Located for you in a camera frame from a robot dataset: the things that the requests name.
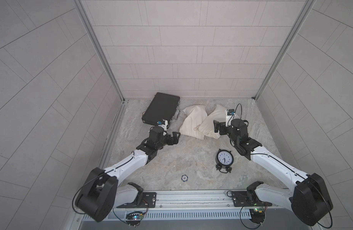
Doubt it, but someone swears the cream cloth bag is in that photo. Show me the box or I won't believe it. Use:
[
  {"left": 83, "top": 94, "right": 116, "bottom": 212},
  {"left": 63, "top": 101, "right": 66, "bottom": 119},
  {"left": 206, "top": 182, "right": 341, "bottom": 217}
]
[
  {"left": 179, "top": 105, "right": 207, "bottom": 140},
  {"left": 197, "top": 104, "right": 232, "bottom": 140}
]

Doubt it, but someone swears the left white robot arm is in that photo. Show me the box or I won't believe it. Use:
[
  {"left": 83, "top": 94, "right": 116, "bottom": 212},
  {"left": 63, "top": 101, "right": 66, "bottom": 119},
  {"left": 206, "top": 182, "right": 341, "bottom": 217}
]
[{"left": 72, "top": 125, "right": 181, "bottom": 222}]

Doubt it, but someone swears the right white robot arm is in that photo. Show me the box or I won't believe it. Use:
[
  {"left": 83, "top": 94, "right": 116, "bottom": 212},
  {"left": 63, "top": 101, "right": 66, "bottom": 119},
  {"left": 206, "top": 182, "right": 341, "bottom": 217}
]
[{"left": 213, "top": 119, "right": 333, "bottom": 226}]

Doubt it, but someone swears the black alarm clock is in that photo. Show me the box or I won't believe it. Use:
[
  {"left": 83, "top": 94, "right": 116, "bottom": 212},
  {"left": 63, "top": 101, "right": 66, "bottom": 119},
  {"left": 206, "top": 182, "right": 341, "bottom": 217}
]
[{"left": 215, "top": 149, "right": 234, "bottom": 173}]

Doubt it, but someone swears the black briefcase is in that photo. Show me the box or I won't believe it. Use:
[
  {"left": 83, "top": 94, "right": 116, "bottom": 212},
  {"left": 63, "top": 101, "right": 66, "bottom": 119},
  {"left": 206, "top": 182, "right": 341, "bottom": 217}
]
[{"left": 142, "top": 92, "right": 180, "bottom": 128}]

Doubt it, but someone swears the blue poker chip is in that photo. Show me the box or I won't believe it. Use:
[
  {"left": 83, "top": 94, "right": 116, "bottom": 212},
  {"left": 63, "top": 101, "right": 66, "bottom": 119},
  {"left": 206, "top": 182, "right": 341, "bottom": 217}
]
[{"left": 181, "top": 174, "right": 188, "bottom": 182}]

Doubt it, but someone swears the left circuit board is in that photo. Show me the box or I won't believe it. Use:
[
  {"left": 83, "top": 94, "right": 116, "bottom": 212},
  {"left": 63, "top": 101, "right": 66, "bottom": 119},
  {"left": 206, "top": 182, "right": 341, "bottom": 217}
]
[{"left": 125, "top": 211, "right": 144, "bottom": 227}]

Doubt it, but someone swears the circuit board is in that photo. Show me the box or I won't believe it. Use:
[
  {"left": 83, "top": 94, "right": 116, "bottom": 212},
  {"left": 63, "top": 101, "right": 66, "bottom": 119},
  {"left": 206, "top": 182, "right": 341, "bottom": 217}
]
[
  {"left": 249, "top": 209, "right": 266, "bottom": 225},
  {"left": 125, "top": 211, "right": 144, "bottom": 227}
]

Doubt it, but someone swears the right circuit board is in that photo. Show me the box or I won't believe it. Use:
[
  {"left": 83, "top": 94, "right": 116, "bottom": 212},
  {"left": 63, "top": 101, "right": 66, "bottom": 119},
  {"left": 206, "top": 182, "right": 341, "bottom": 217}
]
[{"left": 249, "top": 209, "right": 266, "bottom": 225}]

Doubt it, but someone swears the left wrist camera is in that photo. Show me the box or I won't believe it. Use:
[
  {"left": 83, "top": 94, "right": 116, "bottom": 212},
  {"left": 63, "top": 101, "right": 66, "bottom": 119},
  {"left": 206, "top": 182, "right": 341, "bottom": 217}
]
[{"left": 157, "top": 119, "right": 168, "bottom": 131}]

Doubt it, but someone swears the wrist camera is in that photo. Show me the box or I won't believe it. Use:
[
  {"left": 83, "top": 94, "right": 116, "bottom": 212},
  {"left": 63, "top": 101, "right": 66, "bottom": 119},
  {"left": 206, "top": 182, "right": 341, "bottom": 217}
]
[
  {"left": 225, "top": 109, "right": 235, "bottom": 124},
  {"left": 157, "top": 119, "right": 168, "bottom": 131}
]

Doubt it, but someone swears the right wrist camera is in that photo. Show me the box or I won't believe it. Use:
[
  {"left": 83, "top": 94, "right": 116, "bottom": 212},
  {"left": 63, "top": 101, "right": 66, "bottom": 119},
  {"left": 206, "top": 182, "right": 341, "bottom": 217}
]
[{"left": 225, "top": 109, "right": 235, "bottom": 124}]

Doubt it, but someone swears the aluminium mounting rail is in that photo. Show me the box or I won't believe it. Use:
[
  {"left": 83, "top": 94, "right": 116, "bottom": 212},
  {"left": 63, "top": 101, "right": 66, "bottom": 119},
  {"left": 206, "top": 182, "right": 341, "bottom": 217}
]
[{"left": 113, "top": 189, "right": 283, "bottom": 222}]

